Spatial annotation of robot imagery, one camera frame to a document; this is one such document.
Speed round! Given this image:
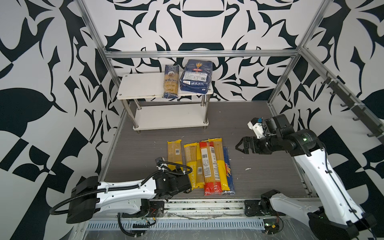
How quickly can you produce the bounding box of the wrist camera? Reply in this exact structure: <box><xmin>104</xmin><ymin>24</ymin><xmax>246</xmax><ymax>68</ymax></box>
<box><xmin>247</xmin><ymin>118</ymin><xmax>265</xmax><ymax>139</ymax></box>
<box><xmin>155</xmin><ymin>157</ymin><xmax>168</xmax><ymax>170</ymax></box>

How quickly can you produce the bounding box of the yellow Pastatime spaghetti pack right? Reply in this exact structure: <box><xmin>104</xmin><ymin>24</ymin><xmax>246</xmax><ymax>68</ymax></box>
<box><xmin>209</xmin><ymin>138</ymin><xmax>230</xmax><ymax>194</ymax></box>

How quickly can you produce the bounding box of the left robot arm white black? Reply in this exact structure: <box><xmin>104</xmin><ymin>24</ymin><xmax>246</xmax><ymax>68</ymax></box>
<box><xmin>66</xmin><ymin>171</ymin><xmax>192</xmax><ymax>224</ymax></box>

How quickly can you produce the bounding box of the aluminium cage frame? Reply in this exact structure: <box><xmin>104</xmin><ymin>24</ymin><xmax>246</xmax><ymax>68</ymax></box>
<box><xmin>74</xmin><ymin>0</ymin><xmax>384</xmax><ymax>193</ymax></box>

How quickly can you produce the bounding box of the black corrugated cable conduit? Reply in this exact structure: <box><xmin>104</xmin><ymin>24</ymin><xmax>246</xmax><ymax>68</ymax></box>
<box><xmin>49</xmin><ymin>160</ymin><xmax>194</xmax><ymax>238</ymax></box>

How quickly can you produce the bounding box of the grey wall hook rack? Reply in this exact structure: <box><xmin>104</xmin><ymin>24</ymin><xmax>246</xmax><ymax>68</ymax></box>
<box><xmin>322</xmin><ymin>72</ymin><xmax>384</xmax><ymax>145</ymax></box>

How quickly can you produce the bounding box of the dark blue clear spaghetti pack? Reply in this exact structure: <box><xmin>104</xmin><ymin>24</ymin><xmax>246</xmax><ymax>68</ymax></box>
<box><xmin>163</xmin><ymin>65</ymin><xmax>179</xmax><ymax>99</ymax></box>

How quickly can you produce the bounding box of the yellow Pastatime spaghetti pack left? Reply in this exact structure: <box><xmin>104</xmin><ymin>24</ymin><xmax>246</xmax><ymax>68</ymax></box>
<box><xmin>184</xmin><ymin>143</ymin><xmax>205</xmax><ymax>190</ymax></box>

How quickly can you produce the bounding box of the red spaghetti pack white label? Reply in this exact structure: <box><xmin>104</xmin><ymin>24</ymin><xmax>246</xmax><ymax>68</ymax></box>
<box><xmin>199</xmin><ymin>142</ymin><xmax>222</xmax><ymax>196</ymax></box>

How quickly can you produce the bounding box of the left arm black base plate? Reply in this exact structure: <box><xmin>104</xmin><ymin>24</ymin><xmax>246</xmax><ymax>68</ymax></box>
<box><xmin>122</xmin><ymin>199</ymin><xmax>165</xmax><ymax>218</ymax></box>

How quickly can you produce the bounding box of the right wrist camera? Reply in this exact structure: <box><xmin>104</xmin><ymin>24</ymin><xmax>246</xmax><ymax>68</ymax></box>
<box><xmin>247</xmin><ymin>118</ymin><xmax>265</xmax><ymax>139</ymax></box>

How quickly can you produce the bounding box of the yellow pastatime spaghetti pack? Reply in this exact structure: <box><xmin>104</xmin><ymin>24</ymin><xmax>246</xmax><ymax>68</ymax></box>
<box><xmin>209</xmin><ymin>138</ymin><xmax>230</xmax><ymax>194</ymax></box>
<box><xmin>184</xmin><ymin>143</ymin><xmax>205</xmax><ymax>190</ymax></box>

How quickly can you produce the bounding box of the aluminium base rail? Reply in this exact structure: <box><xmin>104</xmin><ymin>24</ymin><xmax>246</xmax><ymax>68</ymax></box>
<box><xmin>71</xmin><ymin>196</ymin><xmax>334</xmax><ymax>232</ymax></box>

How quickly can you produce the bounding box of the yellow spaghetti pack barcode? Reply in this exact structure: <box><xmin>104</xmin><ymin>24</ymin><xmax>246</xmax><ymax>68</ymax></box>
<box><xmin>167</xmin><ymin>140</ymin><xmax>183</xmax><ymax>165</ymax></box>

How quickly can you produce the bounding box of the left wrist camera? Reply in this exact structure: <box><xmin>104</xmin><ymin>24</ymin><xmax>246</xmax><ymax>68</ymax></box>
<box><xmin>155</xmin><ymin>157</ymin><xmax>168</xmax><ymax>170</ymax></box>

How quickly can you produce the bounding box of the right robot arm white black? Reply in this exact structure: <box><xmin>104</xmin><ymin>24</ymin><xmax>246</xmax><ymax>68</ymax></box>
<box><xmin>235</xmin><ymin>114</ymin><xmax>377</xmax><ymax>240</ymax></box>

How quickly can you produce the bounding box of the white two-tier metal shelf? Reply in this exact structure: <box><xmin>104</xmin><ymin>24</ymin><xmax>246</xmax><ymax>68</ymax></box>
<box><xmin>117</xmin><ymin>73</ymin><xmax>214</xmax><ymax>132</ymax></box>

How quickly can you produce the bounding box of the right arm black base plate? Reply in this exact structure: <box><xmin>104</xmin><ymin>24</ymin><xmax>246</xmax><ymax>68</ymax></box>
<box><xmin>244</xmin><ymin>199</ymin><xmax>286</xmax><ymax>217</ymax></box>

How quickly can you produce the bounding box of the dark blue Barilla pasta box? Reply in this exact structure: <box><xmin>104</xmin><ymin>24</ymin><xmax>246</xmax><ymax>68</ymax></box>
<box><xmin>180</xmin><ymin>60</ymin><xmax>213</xmax><ymax>95</ymax></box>

